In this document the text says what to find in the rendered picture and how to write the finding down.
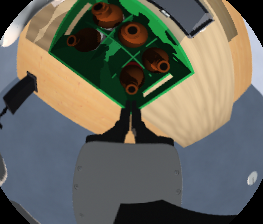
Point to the green bottle crate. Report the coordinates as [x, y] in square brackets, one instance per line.
[99, 67]

